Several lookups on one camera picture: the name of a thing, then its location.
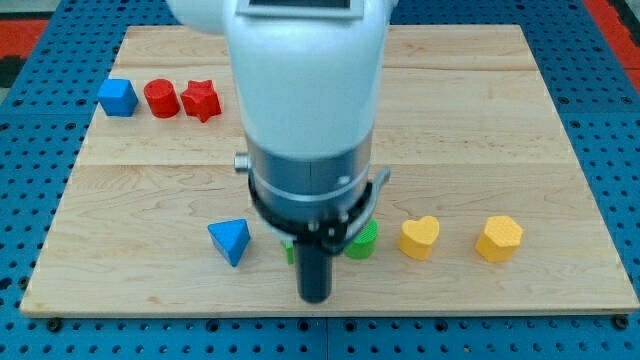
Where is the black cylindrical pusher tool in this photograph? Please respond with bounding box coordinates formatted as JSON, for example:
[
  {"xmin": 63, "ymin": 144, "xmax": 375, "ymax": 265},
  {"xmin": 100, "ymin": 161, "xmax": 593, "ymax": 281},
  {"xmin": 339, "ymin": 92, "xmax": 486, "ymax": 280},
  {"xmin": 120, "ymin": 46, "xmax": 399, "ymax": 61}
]
[{"xmin": 248, "ymin": 167, "xmax": 391, "ymax": 304}]

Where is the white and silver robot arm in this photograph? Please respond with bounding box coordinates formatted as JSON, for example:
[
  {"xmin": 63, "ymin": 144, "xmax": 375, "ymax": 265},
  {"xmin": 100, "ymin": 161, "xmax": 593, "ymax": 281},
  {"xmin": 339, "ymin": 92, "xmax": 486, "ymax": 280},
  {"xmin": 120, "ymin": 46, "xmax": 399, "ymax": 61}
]
[{"xmin": 168, "ymin": 0, "xmax": 395, "ymax": 303}]

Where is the red star block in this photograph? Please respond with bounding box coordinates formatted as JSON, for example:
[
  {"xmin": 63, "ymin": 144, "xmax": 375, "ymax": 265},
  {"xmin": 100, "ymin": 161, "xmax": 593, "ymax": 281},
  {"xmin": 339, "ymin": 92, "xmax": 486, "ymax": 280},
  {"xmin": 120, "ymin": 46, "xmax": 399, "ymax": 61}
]
[{"xmin": 180, "ymin": 80, "xmax": 222, "ymax": 123}]

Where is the green block behind tool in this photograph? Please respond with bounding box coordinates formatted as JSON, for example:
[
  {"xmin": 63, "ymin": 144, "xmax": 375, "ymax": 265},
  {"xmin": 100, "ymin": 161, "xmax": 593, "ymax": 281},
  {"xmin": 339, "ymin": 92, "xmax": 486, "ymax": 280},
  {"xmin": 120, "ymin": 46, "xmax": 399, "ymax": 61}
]
[{"xmin": 283, "ymin": 243, "xmax": 295, "ymax": 265}]

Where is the green cylinder block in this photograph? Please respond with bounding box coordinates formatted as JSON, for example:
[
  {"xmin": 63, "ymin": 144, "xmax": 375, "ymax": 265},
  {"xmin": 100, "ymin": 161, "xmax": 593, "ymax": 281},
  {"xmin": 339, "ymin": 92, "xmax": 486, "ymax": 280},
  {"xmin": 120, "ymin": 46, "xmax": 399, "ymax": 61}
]
[{"xmin": 344, "ymin": 218, "xmax": 379, "ymax": 260}]

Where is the blue triangle block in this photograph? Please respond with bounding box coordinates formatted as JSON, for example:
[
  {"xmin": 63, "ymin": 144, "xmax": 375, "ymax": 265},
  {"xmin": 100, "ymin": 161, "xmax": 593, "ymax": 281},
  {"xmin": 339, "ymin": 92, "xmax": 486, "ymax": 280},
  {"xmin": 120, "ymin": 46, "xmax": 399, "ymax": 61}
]
[{"xmin": 207, "ymin": 219, "xmax": 251, "ymax": 267}]

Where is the yellow heart block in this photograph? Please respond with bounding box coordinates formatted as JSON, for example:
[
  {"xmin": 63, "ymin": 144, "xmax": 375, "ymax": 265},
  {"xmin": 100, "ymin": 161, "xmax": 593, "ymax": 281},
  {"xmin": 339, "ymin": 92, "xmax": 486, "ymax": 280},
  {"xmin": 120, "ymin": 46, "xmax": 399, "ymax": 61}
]
[{"xmin": 398, "ymin": 216, "xmax": 440, "ymax": 261}]

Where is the light wooden board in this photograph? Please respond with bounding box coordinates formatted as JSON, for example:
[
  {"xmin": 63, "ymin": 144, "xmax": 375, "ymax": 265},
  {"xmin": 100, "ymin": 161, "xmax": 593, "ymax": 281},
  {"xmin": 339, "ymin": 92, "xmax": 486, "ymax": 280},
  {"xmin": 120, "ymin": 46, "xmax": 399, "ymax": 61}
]
[{"xmin": 20, "ymin": 25, "xmax": 639, "ymax": 318}]

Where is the yellow hexagon block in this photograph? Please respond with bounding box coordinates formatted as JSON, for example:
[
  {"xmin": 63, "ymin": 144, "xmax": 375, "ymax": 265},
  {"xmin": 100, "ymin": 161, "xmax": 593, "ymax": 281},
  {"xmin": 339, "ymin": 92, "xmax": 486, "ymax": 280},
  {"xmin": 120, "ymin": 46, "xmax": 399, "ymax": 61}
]
[{"xmin": 475, "ymin": 215, "xmax": 524, "ymax": 263}]

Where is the red cylinder block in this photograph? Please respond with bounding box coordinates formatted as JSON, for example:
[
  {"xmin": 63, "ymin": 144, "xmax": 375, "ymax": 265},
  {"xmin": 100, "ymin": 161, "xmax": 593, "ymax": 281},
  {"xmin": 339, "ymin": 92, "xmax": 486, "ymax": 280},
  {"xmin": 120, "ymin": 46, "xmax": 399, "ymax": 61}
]
[{"xmin": 143, "ymin": 78, "xmax": 180, "ymax": 118}]

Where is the blue cube block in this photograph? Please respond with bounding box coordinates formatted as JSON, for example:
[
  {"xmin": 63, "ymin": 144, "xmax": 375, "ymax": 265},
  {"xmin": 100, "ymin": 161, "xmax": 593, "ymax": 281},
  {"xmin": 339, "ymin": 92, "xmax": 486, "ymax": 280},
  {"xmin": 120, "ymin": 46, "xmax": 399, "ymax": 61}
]
[{"xmin": 98, "ymin": 78, "xmax": 138, "ymax": 117}]

